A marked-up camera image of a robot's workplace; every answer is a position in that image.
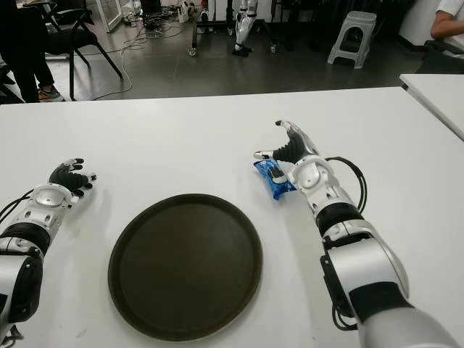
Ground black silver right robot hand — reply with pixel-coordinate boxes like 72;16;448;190
252;119;323;167

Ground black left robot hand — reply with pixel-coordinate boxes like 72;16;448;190
48;157;98;198

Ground blue Oreo packet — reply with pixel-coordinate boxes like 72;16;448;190
252;158;298;202

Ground black folding chair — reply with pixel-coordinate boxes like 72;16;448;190
36;0;124;102
0;65;26;104

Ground white humanoid robot leg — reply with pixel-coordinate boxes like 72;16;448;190
231;0;259;57

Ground standing person in black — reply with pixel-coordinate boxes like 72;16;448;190
0;0;66;104

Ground grey plastic stool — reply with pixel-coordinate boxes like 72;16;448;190
327;10;378;70

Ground round dark brown tray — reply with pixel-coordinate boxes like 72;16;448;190
107;194;264;342

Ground white side table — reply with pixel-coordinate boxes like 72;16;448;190
398;73;464;142

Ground white framed panel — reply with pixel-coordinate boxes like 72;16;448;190
96;0;124;33

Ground black office chair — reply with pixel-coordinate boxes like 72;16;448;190
415;38;464;75

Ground seated person in white shirt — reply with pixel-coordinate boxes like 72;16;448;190
430;0;464;40

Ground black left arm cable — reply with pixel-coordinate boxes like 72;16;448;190
0;190;37;348

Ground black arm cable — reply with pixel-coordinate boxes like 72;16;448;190
322;156;368;331
0;190;37;348

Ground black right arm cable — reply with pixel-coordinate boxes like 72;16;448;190
322;156;368;331

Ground white floor cable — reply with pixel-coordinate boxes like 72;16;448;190
74;21;153;102

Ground black wheeled metal frame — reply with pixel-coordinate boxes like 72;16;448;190
186;0;280;57

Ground tangled floor cables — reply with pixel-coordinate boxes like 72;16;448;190
139;5;186;39

